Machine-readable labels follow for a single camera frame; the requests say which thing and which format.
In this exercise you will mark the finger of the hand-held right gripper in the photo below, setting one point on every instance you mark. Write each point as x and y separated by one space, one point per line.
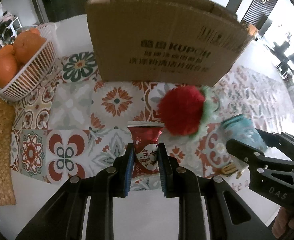
287 141
239 151

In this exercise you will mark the pile of clothes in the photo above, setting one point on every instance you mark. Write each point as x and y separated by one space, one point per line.
3 18

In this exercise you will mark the white ribbed fruit basket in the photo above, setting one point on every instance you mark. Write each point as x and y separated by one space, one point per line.
29 75

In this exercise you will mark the green soft pouch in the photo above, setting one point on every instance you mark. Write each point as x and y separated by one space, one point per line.
242 132

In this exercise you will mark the red plush strawberry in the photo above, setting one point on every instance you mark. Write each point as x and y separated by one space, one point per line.
180 110

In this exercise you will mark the red snack packet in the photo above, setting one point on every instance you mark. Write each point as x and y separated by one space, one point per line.
145 140

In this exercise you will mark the patterned table runner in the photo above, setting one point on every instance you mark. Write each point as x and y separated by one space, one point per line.
72 110

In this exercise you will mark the person's right hand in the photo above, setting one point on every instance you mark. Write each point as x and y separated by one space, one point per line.
287 226

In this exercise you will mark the orange fruit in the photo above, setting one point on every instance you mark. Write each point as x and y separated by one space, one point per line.
34 31
27 46
4 51
5 71

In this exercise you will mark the small gold clip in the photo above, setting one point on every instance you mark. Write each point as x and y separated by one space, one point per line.
229 170

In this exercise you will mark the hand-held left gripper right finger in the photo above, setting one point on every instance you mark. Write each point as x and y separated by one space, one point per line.
163 170

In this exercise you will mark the dark slatted wall panel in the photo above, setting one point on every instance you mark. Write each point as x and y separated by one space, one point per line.
258 7

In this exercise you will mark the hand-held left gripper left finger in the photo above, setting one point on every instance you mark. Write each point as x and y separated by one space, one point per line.
129 167

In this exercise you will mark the yellow box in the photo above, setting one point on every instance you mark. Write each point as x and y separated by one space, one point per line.
253 31

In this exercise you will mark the white shoe rack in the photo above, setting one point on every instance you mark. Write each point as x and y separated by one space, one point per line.
10 30

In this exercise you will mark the brown cardboard box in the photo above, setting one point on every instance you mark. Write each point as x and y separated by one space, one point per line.
162 30

